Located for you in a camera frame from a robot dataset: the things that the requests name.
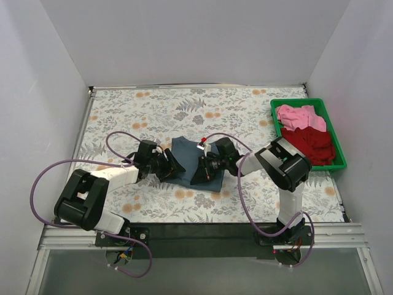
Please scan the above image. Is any aluminium frame rail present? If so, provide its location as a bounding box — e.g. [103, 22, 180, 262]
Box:
[26, 222, 383, 294]

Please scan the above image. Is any green plastic bin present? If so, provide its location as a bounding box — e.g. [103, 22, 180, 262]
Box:
[270, 98, 347, 171]

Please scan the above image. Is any pink t shirt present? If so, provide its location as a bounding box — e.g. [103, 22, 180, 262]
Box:
[275, 104, 327, 132]

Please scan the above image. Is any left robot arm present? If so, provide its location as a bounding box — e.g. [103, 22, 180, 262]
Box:
[54, 140, 185, 234]

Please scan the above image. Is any red t shirt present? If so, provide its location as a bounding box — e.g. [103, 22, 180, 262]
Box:
[281, 127, 336, 166]

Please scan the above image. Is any blue grey t shirt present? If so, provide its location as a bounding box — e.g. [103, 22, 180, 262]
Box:
[164, 136, 224, 192]

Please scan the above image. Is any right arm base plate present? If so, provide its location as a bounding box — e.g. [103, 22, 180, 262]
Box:
[254, 226, 313, 247]

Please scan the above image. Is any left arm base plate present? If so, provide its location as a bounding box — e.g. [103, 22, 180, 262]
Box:
[95, 227, 150, 247]

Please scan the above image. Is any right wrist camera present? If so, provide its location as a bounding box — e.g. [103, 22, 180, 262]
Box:
[197, 137, 212, 155]

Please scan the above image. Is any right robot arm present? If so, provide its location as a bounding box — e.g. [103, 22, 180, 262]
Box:
[190, 137, 311, 243]

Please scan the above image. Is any floral table mat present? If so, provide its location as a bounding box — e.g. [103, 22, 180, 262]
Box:
[56, 87, 351, 224]

